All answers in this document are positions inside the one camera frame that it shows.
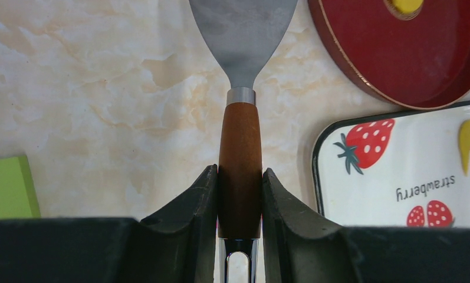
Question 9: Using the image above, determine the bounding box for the green small block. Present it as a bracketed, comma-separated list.
[0, 155, 41, 219]

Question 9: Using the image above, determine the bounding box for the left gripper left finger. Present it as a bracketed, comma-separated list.
[0, 165, 218, 282]

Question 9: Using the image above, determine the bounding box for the yellow dough ball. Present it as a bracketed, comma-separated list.
[391, 0, 424, 15]

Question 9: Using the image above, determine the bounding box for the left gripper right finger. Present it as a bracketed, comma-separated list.
[262, 169, 470, 282]

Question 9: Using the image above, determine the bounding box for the red round tray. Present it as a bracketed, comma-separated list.
[308, 1, 470, 110]

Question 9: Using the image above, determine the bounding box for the strawberry pattern white tray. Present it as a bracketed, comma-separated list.
[312, 101, 470, 228]

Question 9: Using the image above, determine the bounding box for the metal scraper wooden handle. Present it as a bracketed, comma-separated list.
[190, 0, 297, 282]

